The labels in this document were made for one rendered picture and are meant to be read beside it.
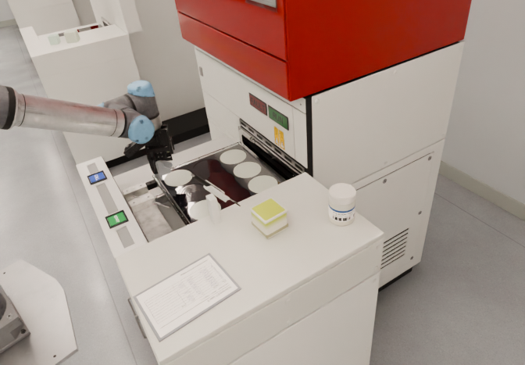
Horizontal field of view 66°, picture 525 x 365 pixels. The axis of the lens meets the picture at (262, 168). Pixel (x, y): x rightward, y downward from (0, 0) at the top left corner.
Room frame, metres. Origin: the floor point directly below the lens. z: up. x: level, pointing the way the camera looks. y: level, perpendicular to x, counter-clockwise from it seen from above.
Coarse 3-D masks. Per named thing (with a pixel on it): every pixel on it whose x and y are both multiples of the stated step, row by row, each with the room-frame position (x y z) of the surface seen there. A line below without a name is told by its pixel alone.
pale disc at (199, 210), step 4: (204, 200) 1.04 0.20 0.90; (196, 204) 1.03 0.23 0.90; (200, 204) 1.03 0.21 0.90; (204, 204) 1.02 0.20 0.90; (192, 208) 1.01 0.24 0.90; (196, 208) 1.01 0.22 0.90; (200, 208) 1.01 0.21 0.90; (204, 208) 1.00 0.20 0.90; (208, 208) 1.00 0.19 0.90; (220, 208) 0.99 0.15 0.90; (192, 212) 0.99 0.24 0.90; (196, 212) 0.99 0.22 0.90; (200, 212) 0.99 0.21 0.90; (204, 212) 0.98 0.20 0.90; (208, 212) 0.98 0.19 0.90; (192, 216) 0.97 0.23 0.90; (196, 216) 0.97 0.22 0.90; (200, 216) 0.96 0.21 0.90; (204, 216) 0.96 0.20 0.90
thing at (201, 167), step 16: (208, 160) 1.28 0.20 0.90; (256, 160) 1.24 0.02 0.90; (208, 176) 1.18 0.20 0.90; (224, 176) 1.17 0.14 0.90; (256, 176) 1.15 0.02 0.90; (272, 176) 1.14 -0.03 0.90; (176, 192) 1.10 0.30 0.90; (192, 192) 1.09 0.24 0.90; (208, 192) 1.08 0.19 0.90; (240, 192) 1.07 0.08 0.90; (224, 208) 0.99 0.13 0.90
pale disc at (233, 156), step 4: (224, 152) 1.32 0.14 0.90; (228, 152) 1.32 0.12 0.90; (232, 152) 1.32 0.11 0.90; (236, 152) 1.31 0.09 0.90; (240, 152) 1.31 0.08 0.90; (244, 152) 1.31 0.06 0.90; (220, 156) 1.30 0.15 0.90; (224, 156) 1.29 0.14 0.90; (228, 156) 1.29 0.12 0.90; (232, 156) 1.29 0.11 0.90; (236, 156) 1.29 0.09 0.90; (240, 156) 1.28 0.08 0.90; (244, 156) 1.28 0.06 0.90; (224, 160) 1.27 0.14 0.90; (228, 160) 1.26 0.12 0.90; (232, 160) 1.26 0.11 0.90; (236, 160) 1.26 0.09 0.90; (240, 160) 1.26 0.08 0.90
